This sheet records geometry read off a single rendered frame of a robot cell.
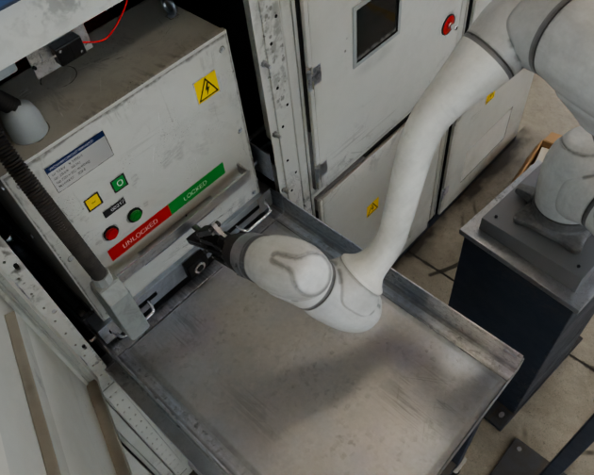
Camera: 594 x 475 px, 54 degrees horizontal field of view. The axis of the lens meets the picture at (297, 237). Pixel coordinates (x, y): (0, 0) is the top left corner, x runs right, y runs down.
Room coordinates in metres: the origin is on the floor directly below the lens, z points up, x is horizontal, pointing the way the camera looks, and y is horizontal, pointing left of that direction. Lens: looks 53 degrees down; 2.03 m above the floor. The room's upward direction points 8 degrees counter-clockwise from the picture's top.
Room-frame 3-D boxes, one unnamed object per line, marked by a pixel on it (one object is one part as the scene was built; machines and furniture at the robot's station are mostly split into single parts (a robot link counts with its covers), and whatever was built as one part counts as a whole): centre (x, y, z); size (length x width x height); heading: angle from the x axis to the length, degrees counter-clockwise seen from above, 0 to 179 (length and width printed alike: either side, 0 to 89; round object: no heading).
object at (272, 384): (0.55, 0.01, 0.82); 0.68 x 0.62 x 0.06; 40
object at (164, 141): (0.84, 0.26, 1.15); 0.48 x 0.01 x 0.48; 130
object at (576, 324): (0.88, -0.69, 0.36); 0.34 x 0.34 x 0.73; 36
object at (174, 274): (0.85, 0.27, 0.89); 0.54 x 0.05 x 0.06; 130
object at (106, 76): (1.03, 0.43, 1.15); 0.51 x 0.50 x 0.48; 40
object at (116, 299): (0.65, 0.38, 1.04); 0.08 x 0.05 x 0.17; 40
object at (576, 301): (0.88, -0.69, 0.74); 0.36 x 0.36 x 0.02; 36
